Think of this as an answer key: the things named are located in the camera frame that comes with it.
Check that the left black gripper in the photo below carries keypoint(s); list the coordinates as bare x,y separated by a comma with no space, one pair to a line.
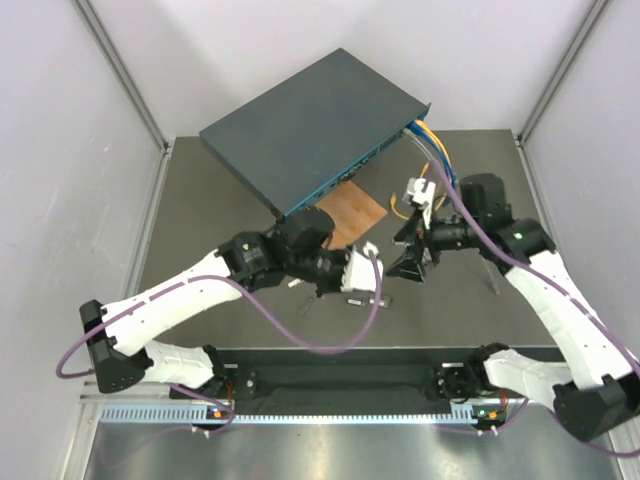
335,286

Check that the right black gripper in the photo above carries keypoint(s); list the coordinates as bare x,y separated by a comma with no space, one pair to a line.
409,265

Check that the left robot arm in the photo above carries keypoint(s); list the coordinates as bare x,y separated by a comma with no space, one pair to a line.
123,346

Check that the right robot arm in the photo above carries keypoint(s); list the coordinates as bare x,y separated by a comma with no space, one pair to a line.
595,386

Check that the labelled SFP module bottom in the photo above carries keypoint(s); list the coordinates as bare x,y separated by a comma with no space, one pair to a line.
356,302

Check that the dark SFP module lower left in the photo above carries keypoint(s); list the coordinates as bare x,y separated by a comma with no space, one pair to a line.
306,305

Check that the silver double SFP module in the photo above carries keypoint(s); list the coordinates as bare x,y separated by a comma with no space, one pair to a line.
383,302

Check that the wooden board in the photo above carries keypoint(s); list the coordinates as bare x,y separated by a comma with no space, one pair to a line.
353,212

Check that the dark grey table mat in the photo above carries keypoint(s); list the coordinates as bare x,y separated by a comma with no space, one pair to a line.
463,303

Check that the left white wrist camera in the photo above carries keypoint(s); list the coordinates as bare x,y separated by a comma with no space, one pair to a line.
363,269

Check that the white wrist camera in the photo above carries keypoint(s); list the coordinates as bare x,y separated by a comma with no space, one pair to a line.
363,269
420,193

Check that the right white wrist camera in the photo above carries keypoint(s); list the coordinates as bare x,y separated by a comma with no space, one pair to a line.
420,193

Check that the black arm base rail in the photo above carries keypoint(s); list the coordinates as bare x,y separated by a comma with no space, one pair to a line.
362,381

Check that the dark teal network switch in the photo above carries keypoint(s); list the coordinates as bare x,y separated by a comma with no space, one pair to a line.
295,143

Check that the grey slotted cable duct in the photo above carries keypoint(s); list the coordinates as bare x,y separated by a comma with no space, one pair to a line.
203,414

